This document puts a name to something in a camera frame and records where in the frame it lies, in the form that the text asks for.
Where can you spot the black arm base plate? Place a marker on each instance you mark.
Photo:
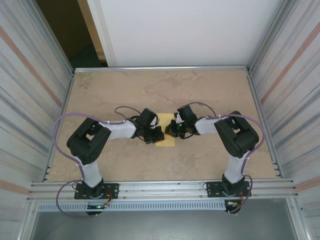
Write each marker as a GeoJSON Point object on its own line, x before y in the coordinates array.
{"type": "Point", "coordinates": [212, 187]}
{"type": "Point", "coordinates": [111, 190]}

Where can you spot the grey metal panel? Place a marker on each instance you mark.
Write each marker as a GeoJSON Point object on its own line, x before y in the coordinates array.
{"type": "Point", "coordinates": [162, 225]}

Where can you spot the aluminium table edge rail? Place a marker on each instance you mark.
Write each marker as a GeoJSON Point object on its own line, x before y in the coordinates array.
{"type": "Point", "coordinates": [162, 68]}

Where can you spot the aluminium table side rail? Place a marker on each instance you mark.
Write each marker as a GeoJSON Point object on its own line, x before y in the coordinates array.
{"type": "Point", "coordinates": [257, 100]}
{"type": "Point", "coordinates": [67, 100]}

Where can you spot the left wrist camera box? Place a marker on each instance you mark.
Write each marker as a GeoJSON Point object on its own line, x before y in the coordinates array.
{"type": "Point", "coordinates": [154, 120]}

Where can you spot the yellow square paper sheet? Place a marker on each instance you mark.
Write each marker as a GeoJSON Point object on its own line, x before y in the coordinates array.
{"type": "Point", "coordinates": [166, 142]}

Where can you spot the small black controller board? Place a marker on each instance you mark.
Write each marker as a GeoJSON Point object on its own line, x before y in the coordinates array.
{"type": "Point", "coordinates": [232, 204]}
{"type": "Point", "coordinates": [96, 207]}

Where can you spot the wide aluminium mounting rail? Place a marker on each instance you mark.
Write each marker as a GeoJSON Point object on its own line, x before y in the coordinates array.
{"type": "Point", "coordinates": [162, 190]}

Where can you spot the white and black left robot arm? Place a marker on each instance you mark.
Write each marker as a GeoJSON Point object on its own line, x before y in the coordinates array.
{"type": "Point", "coordinates": [90, 142]}

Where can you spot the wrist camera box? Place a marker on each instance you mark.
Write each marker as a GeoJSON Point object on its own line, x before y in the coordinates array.
{"type": "Point", "coordinates": [154, 120]}
{"type": "Point", "coordinates": [178, 117]}

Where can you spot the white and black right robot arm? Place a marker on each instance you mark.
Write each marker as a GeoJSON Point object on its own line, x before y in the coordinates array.
{"type": "Point", "coordinates": [237, 140]}

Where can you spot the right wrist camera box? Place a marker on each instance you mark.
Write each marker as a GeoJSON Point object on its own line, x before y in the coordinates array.
{"type": "Point", "coordinates": [178, 117]}

